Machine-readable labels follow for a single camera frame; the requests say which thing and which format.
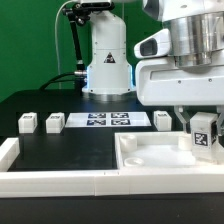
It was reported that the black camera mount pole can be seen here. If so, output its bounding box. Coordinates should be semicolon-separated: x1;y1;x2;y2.
62;6;87;78

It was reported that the white square table top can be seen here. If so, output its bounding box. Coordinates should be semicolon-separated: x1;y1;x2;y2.
115;132;224;169

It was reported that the black cable bundle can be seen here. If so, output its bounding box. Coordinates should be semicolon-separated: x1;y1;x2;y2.
39;71;88;92

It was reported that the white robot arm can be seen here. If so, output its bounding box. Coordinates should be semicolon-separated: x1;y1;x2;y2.
81;0;224;135

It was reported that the white AprilTag base sheet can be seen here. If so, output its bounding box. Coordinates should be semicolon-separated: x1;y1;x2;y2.
66;112;151;128

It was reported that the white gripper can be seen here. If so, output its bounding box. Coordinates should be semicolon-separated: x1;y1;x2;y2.
134;29;224;136

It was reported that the white U-shaped obstacle fence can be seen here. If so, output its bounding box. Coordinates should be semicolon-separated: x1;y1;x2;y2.
0;138;224;198

